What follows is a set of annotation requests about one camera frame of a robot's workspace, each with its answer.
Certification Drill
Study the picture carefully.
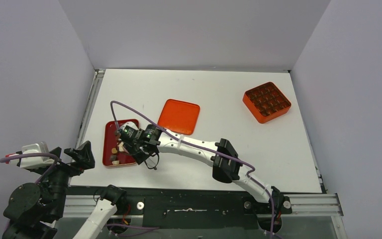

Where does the orange box lid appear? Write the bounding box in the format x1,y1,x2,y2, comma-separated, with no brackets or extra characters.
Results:
158,99,200,135

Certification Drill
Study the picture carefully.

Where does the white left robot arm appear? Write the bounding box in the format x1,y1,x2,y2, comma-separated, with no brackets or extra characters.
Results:
0,141,96,239

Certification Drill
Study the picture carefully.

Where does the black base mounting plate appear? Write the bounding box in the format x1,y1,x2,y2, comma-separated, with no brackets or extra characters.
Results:
66,186,297,230

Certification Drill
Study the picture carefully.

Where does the red chocolate tray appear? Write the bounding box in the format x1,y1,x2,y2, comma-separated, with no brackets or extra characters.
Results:
102,121,136,168

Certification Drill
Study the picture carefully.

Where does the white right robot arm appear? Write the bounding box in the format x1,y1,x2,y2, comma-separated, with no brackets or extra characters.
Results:
115,121,291,215

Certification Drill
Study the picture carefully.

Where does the orange compartment chocolate box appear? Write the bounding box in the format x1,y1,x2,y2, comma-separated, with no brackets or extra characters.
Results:
242,82,291,124

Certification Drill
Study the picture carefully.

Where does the aluminium table edge rail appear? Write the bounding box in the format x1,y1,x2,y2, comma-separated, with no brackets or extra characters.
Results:
76,69,106,146

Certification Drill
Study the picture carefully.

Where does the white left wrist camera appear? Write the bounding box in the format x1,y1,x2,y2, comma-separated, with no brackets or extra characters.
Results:
4,141,55,169

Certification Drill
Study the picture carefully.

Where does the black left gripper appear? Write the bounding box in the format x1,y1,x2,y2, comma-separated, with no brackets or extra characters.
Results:
37,138,95,217

